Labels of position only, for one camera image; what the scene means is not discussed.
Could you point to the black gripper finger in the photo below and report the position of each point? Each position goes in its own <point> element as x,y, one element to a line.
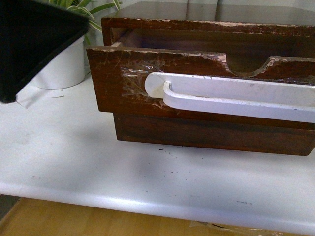
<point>32,33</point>

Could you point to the wooden drawer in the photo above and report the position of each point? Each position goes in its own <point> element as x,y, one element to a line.
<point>119,72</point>
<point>213,134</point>

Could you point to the white drawer handle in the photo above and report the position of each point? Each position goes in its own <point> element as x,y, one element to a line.
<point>231,96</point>

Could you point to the brown wooden drawer cabinet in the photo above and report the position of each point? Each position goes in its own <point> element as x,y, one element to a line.
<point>239,77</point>

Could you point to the white plant pot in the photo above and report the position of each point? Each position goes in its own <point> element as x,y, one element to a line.
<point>65,70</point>

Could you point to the green leafy plant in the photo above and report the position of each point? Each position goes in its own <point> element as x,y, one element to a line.
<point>81,7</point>

